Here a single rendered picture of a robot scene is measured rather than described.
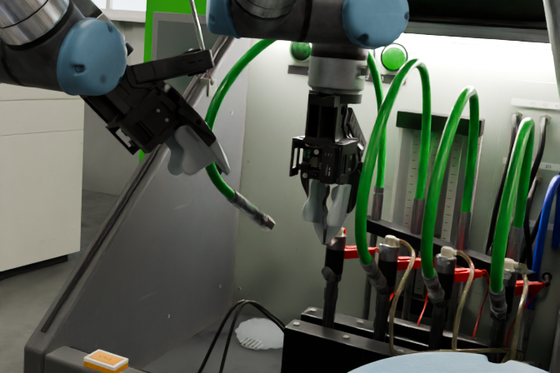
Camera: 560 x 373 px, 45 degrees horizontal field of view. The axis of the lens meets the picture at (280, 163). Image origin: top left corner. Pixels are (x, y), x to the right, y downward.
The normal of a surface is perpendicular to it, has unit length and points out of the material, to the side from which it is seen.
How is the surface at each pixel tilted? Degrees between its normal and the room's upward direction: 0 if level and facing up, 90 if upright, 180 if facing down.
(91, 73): 90
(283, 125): 90
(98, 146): 90
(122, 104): 77
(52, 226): 90
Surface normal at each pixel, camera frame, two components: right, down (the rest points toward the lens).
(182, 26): -0.44, 0.12
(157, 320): 0.90, 0.14
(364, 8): 0.18, 0.19
